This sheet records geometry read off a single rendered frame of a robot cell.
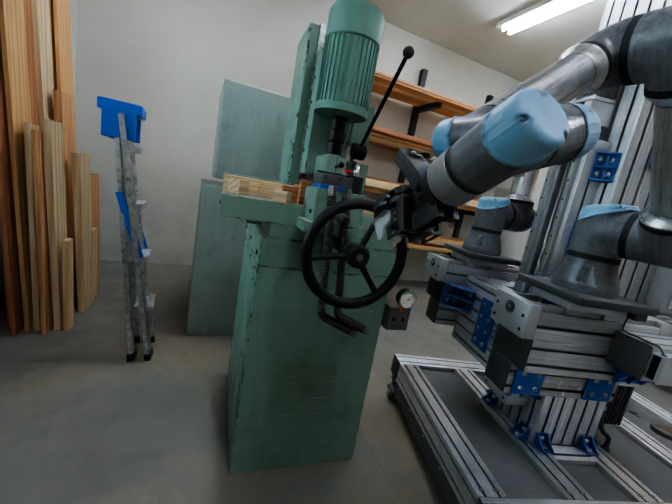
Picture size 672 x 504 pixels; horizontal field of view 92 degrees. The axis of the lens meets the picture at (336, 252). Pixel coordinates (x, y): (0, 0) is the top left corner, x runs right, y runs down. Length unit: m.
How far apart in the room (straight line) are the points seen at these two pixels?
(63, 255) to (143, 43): 1.98
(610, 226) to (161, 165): 3.11
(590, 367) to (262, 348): 0.91
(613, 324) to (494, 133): 0.80
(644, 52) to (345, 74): 0.68
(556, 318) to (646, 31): 0.60
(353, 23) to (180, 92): 2.42
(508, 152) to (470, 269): 1.04
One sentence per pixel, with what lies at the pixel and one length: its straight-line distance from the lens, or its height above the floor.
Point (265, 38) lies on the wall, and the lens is 3.57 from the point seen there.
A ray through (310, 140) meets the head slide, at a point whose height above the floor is 1.11.
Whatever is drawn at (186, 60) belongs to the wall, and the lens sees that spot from 3.44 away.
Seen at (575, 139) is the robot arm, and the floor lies 1.07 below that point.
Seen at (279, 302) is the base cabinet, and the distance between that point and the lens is 1.01.
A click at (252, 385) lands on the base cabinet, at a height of 0.33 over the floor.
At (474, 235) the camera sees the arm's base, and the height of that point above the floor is 0.88.
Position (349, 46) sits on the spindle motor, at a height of 1.38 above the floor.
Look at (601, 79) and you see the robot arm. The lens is 0.84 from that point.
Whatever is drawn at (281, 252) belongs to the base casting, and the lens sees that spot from 0.96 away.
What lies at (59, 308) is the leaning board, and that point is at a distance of 2.22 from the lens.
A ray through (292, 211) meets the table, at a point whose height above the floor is 0.88.
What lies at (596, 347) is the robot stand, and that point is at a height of 0.68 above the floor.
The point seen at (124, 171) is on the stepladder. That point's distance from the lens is 1.67.
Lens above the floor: 0.96
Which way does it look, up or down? 11 degrees down
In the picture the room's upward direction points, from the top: 10 degrees clockwise
